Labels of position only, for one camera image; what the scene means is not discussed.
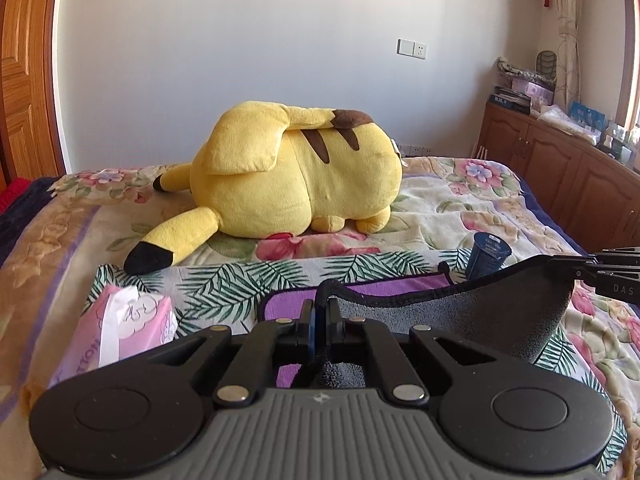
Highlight small boxes on cabinet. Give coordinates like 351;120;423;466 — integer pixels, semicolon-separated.
598;121;640;173

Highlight stack of boxes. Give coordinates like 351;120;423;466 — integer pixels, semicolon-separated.
490;57;557;115

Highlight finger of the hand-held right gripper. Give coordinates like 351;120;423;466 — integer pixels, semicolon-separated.
574;268;640;306
546;246;640;269

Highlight dark blue paper cup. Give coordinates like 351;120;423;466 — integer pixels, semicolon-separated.
466;232;513;281

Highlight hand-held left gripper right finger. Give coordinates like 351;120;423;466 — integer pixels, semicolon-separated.
325;296;507;407

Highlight red knitted cloth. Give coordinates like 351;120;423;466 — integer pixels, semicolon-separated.
0;176;34;216

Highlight green hand fan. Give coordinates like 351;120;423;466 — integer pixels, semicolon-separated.
535;50;558;85

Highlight patterned curtain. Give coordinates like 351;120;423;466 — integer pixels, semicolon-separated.
547;0;584;111

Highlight yellow plush toy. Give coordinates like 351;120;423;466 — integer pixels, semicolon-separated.
123;101;405;276

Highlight pink tissue pack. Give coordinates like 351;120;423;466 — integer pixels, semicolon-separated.
54;284;178;391

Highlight purple and grey towel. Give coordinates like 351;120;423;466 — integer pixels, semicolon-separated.
260;255;577;392

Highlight wooden window frame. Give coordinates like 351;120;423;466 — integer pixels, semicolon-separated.
616;0;640;133

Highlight blue box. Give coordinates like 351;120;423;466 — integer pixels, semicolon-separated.
569;101;607;132

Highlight wooden cabinet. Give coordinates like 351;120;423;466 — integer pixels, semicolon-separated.
475;101;640;261

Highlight white wall switch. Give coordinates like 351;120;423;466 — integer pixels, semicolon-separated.
397;38;429;60

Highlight clear plastic bag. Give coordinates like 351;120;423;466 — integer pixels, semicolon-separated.
537;105;602;146

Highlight dark blue blanket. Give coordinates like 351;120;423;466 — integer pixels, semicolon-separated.
0;176;63;268

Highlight wooden door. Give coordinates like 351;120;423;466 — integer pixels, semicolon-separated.
0;0;68;186

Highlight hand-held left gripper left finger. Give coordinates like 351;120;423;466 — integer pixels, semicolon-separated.
131;300;317;408

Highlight palm leaf print cloth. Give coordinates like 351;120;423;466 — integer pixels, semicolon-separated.
80;247;630;476

